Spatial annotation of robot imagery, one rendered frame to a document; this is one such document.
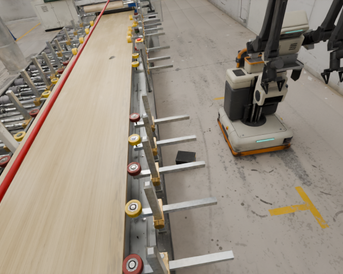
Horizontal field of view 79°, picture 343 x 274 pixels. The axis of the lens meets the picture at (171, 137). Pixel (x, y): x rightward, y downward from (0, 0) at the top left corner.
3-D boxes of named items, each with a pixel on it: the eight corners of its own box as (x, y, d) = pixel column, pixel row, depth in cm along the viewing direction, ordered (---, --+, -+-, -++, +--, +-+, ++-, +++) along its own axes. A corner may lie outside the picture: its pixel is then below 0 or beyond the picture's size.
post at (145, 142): (161, 189, 133) (147, 134, 101) (162, 194, 131) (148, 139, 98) (156, 190, 133) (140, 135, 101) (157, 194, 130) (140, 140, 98)
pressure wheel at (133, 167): (134, 186, 122) (129, 174, 114) (129, 176, 128) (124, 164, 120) (146, 180, 124) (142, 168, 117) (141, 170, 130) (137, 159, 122)
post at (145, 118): (159, 163, 154) (147, 112, 122) (160, 167, 152) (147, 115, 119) (155, 164, 154) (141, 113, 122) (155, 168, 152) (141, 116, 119)
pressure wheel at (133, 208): (135, 228, 104) (129, 217, 96) (127, 216, 108) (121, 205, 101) (148, 217, 107) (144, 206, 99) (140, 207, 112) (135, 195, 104)
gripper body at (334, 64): (345, 69, 136) (346, 57, 135) (330, 71, 136) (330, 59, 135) (338, 70, 142) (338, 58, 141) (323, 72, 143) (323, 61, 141)
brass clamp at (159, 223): (163, 203, 111) (162, 198, 108) (166, 228, 101) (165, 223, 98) (152, 205, 111) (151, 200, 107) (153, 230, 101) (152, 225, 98)
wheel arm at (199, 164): (203, 163, 127) (203, 159, 124) (205, 168, 125) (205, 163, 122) (134, 175, 127) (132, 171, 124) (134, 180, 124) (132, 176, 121)
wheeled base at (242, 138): (216, 121, 275) (216, 106, 258) (263, 114, 275) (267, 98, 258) (233, 159, 225) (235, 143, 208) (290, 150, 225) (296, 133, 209)
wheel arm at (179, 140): (195, 138, 147) (195, 134, 144) (196, 141, 144) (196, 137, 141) (135, 148, 146) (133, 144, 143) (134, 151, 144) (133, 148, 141)
